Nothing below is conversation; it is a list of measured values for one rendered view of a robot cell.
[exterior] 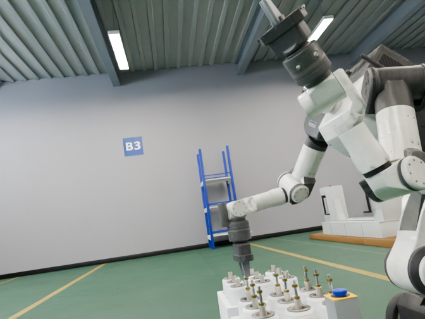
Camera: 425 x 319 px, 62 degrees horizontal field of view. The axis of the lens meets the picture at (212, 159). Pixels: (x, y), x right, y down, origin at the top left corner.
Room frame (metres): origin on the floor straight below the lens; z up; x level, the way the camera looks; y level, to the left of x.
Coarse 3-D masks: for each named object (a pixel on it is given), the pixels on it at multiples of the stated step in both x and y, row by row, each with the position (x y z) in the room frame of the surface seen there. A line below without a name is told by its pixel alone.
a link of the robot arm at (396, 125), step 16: (384, 112) 0.86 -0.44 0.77; (400, 112) 0.84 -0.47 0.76; (384, 128) 0.86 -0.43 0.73; (400, 128) 0.83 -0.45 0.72; (416, 128) 0.84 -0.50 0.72; (384, 144) 0.86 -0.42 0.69; (400, 144) 0.82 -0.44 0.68; (416, 144) 0.83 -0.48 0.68; (400, 160) 0.79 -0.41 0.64; (416, 160) 0.78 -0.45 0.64; (400, 176) 0.77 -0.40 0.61; (416, 176) 0.77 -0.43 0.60
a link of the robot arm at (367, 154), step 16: (352, 128) 0.79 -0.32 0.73; (368, 128) 0.80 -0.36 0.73; (352, 144) 0.80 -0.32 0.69; (368, 144) 0.78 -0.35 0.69; (352, 160) 0.82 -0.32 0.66; (368, 160) 0.79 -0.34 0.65; (384, 160) 0.78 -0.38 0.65; (368, 176) 0.81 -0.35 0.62; (384, 176) 0.79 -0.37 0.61; (368, 192) 0.86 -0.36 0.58; (384, 192) 0.82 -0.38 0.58; (400, 192) 0.80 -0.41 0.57
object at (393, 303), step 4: (400, 292) 1.43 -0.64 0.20; (396, 296) 1.42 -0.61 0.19; (400, 296) 1.40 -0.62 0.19; (392, 300) 1.42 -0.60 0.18; (396, 300) 1.40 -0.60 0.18; (388, 304) 1.43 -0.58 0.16; (392, 304) 1.41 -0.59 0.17; (396, 304) 1.39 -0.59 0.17; (388, 308) 1.42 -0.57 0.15; (392, 308) 1.40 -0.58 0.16; (396, 308) 1.39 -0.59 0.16; (388, 312) 1.41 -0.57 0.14; (392, 312) 1.39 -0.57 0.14; (396, 312) 1.39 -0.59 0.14; (388, 316) 1.41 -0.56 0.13; (392, 316) 1.39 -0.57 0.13; (396, 316) 1.39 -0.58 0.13
